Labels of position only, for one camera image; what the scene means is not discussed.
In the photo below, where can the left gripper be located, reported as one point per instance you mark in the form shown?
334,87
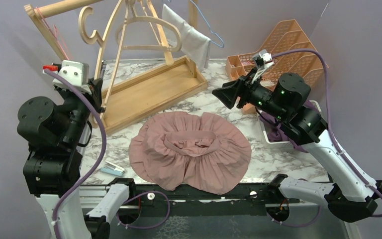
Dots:
96,84

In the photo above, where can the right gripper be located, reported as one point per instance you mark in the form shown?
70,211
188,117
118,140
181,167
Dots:
228,94

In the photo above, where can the blue wire hanger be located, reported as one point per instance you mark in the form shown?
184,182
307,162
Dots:
210,29

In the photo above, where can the purple garment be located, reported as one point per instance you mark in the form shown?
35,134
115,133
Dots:
283,146

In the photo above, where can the white skirt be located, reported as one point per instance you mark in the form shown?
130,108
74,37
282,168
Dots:
194,44

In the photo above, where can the pink skirt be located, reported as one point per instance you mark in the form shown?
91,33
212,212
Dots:
206,152

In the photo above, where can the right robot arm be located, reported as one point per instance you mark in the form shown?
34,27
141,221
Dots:
352,195

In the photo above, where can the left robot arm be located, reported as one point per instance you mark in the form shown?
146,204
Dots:
52,169

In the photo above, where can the wooden clothes rack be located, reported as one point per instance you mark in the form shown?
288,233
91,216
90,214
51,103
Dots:
139,97

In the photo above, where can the white perforated basket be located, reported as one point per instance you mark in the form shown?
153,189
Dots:
276,135

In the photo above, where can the small white blue box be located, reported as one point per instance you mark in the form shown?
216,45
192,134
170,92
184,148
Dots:
112,169

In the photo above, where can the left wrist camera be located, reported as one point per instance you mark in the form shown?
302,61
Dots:
76,73

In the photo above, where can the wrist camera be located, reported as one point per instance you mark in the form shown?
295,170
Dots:
76,73
263,61

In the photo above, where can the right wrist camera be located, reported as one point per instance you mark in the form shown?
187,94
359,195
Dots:
263,61

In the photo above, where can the pink wire hanger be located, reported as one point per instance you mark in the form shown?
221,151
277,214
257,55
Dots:
54,32

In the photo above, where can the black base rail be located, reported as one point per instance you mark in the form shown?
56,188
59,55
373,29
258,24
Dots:
186,201

